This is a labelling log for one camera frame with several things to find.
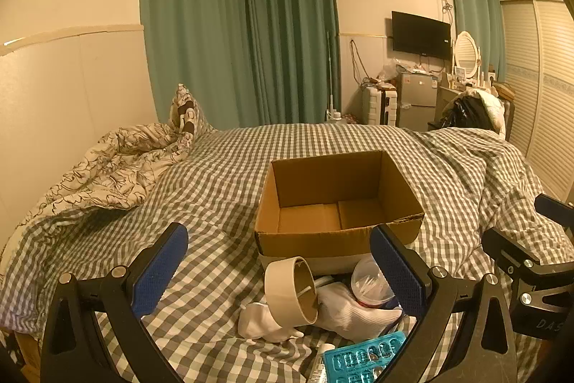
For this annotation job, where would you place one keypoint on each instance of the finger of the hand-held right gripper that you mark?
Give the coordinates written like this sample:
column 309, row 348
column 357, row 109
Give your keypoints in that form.
column 555, row 209
column 509, row 249

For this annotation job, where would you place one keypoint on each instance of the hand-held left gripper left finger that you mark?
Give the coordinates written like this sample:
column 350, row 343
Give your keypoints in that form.
column 158, row 275

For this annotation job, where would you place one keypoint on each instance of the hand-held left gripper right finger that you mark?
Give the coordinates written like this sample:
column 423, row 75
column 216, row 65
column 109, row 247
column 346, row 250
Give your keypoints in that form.
column 398, row 268

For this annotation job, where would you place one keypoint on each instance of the clear plastic cotton swab container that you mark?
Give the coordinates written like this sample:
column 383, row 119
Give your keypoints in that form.
column 367, row 282

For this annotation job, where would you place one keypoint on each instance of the white sock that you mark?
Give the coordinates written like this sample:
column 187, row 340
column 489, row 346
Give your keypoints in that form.
column 262, row 322
column 349, row 315

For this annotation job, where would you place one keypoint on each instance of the cardboard box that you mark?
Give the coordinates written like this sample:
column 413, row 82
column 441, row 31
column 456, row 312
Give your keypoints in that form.
column 314, row 246

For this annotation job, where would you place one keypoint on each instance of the teal blister pack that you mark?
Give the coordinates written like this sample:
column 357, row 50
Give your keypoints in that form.
column 358, row 358

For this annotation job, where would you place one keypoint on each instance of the beige tape roll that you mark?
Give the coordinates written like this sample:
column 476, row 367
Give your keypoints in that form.
column 282, row 288

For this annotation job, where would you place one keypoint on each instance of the white floral quilt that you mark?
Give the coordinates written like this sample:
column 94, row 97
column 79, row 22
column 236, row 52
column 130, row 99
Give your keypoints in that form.
column 112, row 167

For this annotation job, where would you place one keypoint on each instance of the white garment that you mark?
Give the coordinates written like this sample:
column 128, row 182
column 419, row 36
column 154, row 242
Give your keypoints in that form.
column 492, row 107

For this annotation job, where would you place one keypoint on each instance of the white slatted wardrobe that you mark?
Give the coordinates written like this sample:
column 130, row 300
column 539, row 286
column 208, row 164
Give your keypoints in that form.
column 545, row 87

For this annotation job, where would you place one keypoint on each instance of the wooden chair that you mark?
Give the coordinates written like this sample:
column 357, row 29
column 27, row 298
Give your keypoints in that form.
column 506, row 96

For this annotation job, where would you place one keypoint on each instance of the small white tube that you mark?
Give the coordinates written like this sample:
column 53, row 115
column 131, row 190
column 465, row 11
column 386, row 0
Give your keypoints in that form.
column 317, row 369

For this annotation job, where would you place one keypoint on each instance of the white suitcase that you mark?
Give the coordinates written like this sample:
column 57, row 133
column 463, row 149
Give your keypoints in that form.
column 379, row 107

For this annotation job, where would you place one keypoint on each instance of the brown patterned pillow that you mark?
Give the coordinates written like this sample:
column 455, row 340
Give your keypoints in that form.
column 186, row 111

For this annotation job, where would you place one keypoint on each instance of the small silver fridge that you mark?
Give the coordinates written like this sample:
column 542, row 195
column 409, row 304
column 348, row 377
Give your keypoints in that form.
column 417, row 100

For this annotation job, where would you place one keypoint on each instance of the white oval mirror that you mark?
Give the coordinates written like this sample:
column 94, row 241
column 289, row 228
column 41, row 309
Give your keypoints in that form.
column 466, row 53

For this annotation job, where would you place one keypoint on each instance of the clear plastic bag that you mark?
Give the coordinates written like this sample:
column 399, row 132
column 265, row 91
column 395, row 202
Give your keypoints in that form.
column 389, row 71

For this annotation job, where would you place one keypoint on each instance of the white mop pole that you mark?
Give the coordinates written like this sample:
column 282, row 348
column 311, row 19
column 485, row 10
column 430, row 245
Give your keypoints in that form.
column 329, row 73

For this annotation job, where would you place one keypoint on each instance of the narrow green curtain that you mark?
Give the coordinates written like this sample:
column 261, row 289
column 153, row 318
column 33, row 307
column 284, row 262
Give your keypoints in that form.
column 475, row 10

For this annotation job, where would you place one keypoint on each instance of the wide green curtain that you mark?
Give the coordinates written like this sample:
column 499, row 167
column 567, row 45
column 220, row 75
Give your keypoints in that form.
column 251, row 33

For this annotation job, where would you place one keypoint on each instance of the black wall television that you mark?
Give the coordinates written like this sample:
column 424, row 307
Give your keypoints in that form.
column 420, row 35

